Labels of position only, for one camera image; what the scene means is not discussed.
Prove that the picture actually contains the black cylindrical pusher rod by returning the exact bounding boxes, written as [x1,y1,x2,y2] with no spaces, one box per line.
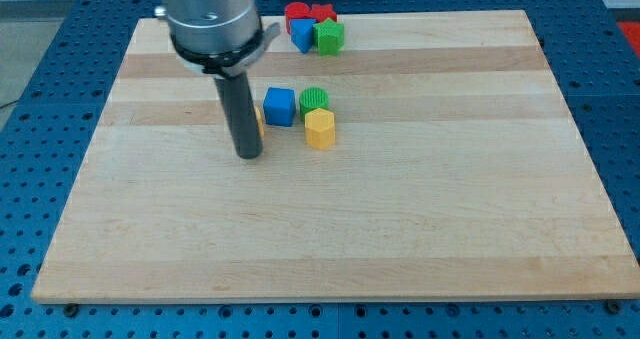
[214,73,263,159]

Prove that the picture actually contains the yellow heart block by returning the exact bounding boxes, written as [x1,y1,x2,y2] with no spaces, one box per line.
[254,106,265,138]

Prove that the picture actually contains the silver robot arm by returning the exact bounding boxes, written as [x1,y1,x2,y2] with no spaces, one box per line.
[154,0,281,159]

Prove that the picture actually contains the wooden board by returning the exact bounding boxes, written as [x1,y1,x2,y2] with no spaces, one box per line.
[32,10,639,304]

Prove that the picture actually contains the blue cube block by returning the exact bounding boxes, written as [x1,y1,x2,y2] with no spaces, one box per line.
[263,87,296,127]

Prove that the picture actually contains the green cylinder block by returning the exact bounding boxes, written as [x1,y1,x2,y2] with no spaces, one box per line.
[299,87,329,121]

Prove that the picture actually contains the blue triangle block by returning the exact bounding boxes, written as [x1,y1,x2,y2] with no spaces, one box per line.
[289,19,316,54]

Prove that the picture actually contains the yellow hexagon block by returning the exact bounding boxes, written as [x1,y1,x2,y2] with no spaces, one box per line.
[304,108,336,150]

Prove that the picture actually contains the red cylinder block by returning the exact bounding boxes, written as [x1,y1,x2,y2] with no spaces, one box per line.
[284,2,311,34]

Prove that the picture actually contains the green star block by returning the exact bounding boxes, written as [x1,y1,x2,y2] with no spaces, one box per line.
[313,18,345,56]

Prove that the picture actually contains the red star block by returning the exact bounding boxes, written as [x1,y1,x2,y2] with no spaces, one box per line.
[308,4,338,23]

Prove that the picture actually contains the red object at right edge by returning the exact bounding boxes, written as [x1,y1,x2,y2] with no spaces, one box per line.
[617,21,640,56]

